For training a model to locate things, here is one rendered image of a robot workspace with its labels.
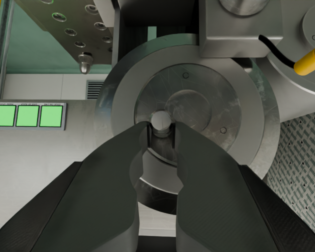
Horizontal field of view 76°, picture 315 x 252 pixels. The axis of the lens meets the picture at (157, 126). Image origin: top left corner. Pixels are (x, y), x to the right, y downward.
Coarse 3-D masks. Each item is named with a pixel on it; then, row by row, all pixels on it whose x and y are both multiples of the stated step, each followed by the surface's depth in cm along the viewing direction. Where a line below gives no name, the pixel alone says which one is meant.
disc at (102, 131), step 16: (144, 48) 17; (160, 48) 17; (128, 64) 17; (240, 64) 17; (112, 80) 17; (256, 80) 16; (112, 96) 17; (272, 96) 16; (96, 112) 16; (272, 112) 16; (96, 128) 16; (272, 128) 16; (96, 144) 16; (272, 144) 15; (256, 160) 15; (272, 160) 15; (144, 192) 15; (160, 192) 15; (160, 208) 15
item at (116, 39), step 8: (120, 16) 19; (120, 24) 19; (120, 32) 19; (128, 32) 22; (136, 32) 28; (144, 32) 38; (120, 40) 19; (128, 40) 22; (136, 40) 28; (144, 40) 38; (112, 48) 18; (120, 48) 19; (128, 48) 23; (112, 56) 18; (120, 56) 19; (112, 64) 18
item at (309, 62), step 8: (264, 40) 13; (272, 48) 12; (280, 56) 12; (304, 56) 10; (312, 56) 10; (288, 64) 12; (296, 64) 11; (304, 64) 10; (312, 64) 10; (296, 72) 11; (304, 72) 11
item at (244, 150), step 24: (168, 48) 16; (192, 48) 16; (144, 72) 16; (240, 72) 15; (120, 96) 16; (240, 96) 15; (120, 120) 15; (264, 120) 15; (240, 144) 15; (144, 168) 15; (168, 168) 14
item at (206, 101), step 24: (168, 72) 15; (192, 72) 14; (216, 72) 14; (144, 96) 14; (168, 96) 14; (192, 96) 15; (216, 96) 14; (144, 120) 14; (192, 120) 14; (216, 120) 14; (240, 120) 14; (168, 144) 14
